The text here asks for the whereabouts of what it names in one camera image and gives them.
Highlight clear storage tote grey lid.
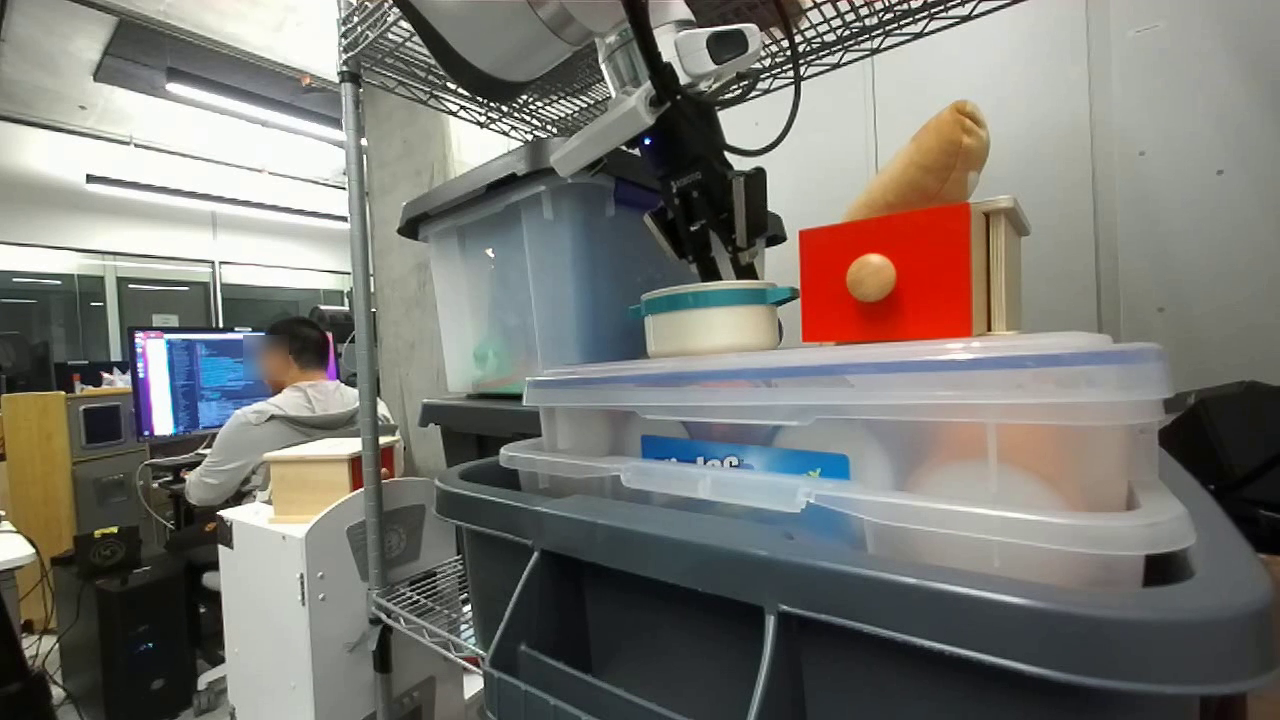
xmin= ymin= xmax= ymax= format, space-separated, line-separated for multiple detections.
xmin=396 ymin=133 xmax=731 ymax=404

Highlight cream dish with teal rim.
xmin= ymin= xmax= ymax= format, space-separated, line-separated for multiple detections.
xmin=634 ymin=276 xmax=798 ymax=358

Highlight tan toy bread loaf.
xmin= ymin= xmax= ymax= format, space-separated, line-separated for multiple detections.
xmin=842 ymin=94 xmax=994 ymax=223

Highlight computer monitor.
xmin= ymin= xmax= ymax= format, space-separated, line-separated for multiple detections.
xmin=127 ymin=322 xmax=342 ymax=444

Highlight metal wire shelf rack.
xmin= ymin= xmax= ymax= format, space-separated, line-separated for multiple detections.
xmin=337 ymin=0 xmax=1032 ymax=671

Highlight grey metal shelf post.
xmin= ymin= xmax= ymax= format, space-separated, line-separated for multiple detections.
xmin=337 ymin=71 xmax=391 ymax=590

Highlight white cabinet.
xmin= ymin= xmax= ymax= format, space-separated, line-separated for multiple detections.
xmin=216 ymin=474 xmax=465 ymax=720

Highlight seated person grey hoodie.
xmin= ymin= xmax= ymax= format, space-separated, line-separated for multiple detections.
xmin=180 ymin=312 xmax=400 ymax=512

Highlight wooden cabinet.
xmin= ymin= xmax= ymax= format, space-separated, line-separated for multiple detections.
xmin=0 ymin=387 xmax=134 ymax=562

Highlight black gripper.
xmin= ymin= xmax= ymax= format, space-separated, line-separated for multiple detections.
xmin=651 ymin=90 xmax=791 ymax=282

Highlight grey plastic storage bin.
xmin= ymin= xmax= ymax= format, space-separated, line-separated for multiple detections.
xmin=431 ymin=453 xmax=1280 ymax=720

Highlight clear plastic lidded container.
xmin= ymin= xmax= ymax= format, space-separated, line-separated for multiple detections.
xmin=496 ymin=434 xmax=1198 ymax=596

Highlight light wooden box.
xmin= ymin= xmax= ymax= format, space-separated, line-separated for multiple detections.
xmin=260 ymin=431 xmax=405 ymax=522

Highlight black computer tower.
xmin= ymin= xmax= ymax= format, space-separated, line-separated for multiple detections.
xmin=91 ymin=551 xmax=204 ymax=720

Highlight ceiling light strip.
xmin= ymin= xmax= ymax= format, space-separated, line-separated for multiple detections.
xmin=154 ymin=71 xmax=352 ymax=146
xmin=83 ymin=173 xmax=352 ymax=226

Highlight clear compartment organiser blue latches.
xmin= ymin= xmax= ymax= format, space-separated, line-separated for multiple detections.
xmin=519 ymin=333 xmax=1171 ymax=515

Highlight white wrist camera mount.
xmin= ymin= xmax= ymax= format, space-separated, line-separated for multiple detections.
xmin=542 ymin=20 xmax=773 ymax=184

